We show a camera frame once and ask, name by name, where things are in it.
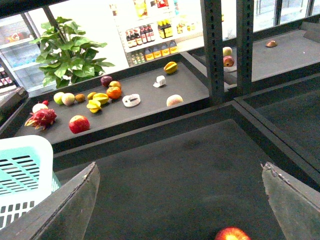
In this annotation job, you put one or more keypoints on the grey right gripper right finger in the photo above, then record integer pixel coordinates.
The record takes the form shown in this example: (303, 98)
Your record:
(296, 206)

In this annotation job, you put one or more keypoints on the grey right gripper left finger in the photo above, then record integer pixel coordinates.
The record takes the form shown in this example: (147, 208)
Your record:
(64, 215)

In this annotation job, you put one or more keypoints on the light blue plastic basket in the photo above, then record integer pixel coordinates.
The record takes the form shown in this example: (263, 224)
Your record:
(26, 175)

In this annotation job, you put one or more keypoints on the red apple near gripper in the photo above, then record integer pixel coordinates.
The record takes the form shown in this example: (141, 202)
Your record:
(231, 233)

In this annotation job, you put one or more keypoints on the large red apple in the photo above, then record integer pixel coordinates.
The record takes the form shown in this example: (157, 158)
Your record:
(78, 124)

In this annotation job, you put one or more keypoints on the pink dragon fruit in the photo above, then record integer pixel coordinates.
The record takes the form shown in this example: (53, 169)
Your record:
(41, 119)

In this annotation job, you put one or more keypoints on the white round fruit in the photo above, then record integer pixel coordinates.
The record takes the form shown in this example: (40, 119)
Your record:
(39, 106)

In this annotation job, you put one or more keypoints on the front yellow star fruit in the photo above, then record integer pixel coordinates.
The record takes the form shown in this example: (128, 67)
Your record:
(94, 106)

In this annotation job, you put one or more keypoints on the yellow star fruit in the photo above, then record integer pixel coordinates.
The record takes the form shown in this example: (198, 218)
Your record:
(170, 67)
(103, 98)
(94, 106)

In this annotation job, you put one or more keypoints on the beige round melon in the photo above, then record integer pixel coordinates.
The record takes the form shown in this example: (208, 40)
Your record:
(68, 99)

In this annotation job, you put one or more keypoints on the green apple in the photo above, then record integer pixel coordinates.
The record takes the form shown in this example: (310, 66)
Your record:
(58, 98)

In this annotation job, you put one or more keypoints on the brown kiwi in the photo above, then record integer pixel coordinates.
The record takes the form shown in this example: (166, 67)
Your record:
(90, 96)
(80, 98)

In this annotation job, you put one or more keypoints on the rear yellow star fruit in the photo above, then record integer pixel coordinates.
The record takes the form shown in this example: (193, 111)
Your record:
(103, 98)

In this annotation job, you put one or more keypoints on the white foam fruit net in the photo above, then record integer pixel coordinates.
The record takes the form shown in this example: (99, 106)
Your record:
(132, 100)

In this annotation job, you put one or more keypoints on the red yellow peach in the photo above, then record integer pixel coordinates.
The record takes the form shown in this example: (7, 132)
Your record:
(114, 83)

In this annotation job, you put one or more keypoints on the dark purple fruit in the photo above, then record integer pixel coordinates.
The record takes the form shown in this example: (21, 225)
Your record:
(106, 80)

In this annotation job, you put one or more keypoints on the green potted plant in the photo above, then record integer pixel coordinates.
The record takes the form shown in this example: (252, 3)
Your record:
(67, 56)

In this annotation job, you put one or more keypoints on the pale peach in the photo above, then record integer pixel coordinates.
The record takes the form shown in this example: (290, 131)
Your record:
(173, 100)

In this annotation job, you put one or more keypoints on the brown fruit far tray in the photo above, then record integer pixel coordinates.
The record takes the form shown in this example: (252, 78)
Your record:
(271, 44)

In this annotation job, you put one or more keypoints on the crumpled white foam net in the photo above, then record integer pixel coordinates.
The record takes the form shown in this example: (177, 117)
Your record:
(160, 81)

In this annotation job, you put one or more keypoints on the far yellow star fruit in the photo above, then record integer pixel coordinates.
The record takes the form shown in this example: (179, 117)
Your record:
(170, 67)

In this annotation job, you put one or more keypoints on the bottle display shelf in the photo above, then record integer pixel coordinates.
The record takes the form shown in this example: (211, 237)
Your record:
(152, 29)

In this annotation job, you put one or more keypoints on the red apple behind post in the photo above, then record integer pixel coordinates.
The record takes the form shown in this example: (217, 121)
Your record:
(228, 61)

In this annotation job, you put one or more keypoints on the pale apple behind post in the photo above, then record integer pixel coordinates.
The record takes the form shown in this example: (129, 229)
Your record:
(227, 51)

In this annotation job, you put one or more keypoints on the black shelf upright post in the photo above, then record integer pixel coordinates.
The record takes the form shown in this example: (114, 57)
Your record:
(211, 12)

